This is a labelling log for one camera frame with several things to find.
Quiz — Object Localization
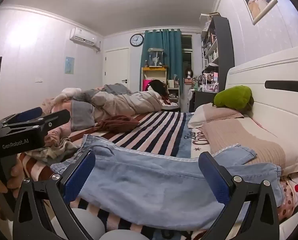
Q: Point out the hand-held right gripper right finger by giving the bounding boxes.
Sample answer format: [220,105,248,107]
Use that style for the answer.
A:
[198,151,280,240]

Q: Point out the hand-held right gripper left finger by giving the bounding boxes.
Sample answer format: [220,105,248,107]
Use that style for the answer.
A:
[13,150,96,240]

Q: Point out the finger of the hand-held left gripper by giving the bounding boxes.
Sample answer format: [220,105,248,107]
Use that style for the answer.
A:
[39,109,71,137]
[2,107,44,126]

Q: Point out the light blue denim pants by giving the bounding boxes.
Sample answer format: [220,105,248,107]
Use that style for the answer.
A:
[50,134,285,230]

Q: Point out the person's left hand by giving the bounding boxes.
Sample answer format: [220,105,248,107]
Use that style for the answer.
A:
[0,158,24,220]

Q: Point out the pink fluffy blanket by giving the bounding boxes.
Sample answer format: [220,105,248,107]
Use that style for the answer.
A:
[40,87,82,116]

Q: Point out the pile of plaid clothes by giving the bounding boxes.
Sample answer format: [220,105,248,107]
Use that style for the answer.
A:
[27,127,78,166]

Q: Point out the person's leg in grey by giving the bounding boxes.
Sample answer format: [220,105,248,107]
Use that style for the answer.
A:
[69,208,106,240]
[99,231,149,240]

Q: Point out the maroon garment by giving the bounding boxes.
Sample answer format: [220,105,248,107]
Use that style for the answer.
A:
[93,115,141,133]

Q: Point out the white and pink pillow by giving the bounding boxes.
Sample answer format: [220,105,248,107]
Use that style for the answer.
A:
[188,103,245,129]

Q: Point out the grey and beige quilt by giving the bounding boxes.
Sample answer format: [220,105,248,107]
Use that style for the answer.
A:
[71,83,164,128]

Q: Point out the striped fleece blanket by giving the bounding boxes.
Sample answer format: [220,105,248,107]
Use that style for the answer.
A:
[19,111,262,240]

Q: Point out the white door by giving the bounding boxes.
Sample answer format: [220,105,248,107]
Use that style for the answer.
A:
[104,47,129,92]

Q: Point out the polka dot cloth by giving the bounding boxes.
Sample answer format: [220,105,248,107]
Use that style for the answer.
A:
[276,172,298,222]

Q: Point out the green plush toy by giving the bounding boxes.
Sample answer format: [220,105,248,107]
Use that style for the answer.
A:
[213,85,254,111]

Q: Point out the white air conditioner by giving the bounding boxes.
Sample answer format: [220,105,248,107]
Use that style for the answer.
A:
[69,27,101,52]

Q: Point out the small white shelf cart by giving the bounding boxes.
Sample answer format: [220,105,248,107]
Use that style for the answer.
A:
[167,79,181,105]

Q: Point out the pink desk organizer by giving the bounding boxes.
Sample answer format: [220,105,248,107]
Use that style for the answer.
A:
[203,72,220,92]

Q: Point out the white bed headboard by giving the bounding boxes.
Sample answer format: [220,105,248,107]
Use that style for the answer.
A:
[225,44,298,160]

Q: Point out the yellow shelf unit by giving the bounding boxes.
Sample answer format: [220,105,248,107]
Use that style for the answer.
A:
[141,66,168,92]

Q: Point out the black and red bundle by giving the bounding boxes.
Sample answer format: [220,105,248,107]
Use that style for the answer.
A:
[148,79,170,103]

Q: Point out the glass fish tank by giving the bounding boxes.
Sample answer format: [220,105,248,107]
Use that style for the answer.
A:
[147,47,164,68]

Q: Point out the window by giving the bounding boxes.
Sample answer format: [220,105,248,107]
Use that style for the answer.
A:
[181,34,193,78]

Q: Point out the teal curtain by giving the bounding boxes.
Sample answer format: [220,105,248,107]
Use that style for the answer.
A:
[140,29,183,98]

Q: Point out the tall dark bookshelf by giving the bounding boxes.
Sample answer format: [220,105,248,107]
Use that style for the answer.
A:
[200,12,235,93]

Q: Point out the small blue wall poster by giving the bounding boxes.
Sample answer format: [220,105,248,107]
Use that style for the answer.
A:
[65,56,75,75]

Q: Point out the round wall clock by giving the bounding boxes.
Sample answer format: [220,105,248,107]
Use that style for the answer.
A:
[130,34,145,47]

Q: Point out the framed wall photo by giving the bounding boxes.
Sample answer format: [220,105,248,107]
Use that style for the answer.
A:
[243,0,278,25]

